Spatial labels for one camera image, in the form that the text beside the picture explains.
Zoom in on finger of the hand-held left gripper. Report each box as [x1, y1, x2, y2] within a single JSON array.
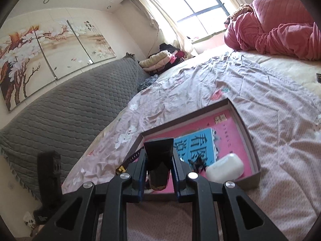
[[37, 151, 62, 228]]

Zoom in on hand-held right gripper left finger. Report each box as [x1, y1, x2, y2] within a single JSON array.
[[33, 149, 147, 241]]

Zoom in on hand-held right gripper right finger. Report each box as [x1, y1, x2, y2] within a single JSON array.
[[172, 153, 289, 241]]

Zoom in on yellow wristwatch black strap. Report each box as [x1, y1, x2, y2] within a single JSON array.
[[115, 149, 142, 175]]

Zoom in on black gold hair clip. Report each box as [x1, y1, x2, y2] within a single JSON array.
[[143, 138, 175, 191]]

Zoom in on black hair claw clip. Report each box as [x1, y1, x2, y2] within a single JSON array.
[[188, 154, 210, 172]]

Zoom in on white earbuds case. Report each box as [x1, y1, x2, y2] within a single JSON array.
[[206, 153, 244, 182]]

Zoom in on grey cardboard box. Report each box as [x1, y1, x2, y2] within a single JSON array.
[[128, 98, 262, 201]]

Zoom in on grey quilted headboard cover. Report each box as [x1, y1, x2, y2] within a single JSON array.
[[0, 53, 148, 201]]

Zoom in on pink book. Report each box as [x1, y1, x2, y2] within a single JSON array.
[[144, 109, 254, 194]]

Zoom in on dark patterned cloth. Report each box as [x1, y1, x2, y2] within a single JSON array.
[[137, 75, 159, 92]]

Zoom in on pink floral bed sheet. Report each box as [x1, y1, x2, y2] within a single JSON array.
[[61, 44, 321, 241]]

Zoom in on pile of clothes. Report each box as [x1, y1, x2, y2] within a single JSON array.
[[148, 43, 187, 74]]

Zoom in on beige folded blanket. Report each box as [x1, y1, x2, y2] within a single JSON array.
[[139, 50, 169, 67]]

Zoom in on window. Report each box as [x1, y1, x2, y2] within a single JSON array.
[[155, 0, 251, 39]]

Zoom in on tan knit garment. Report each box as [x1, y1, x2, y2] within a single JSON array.
[[227, 3, 254, 22]]

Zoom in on pink quilt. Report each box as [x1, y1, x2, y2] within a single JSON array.
[[224, 0, 321, 61]]

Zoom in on floral wall painting panel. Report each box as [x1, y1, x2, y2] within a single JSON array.
[[0, 25, 54, 112], [34, 21, 93, 79], [66, 17, 117, 64]]

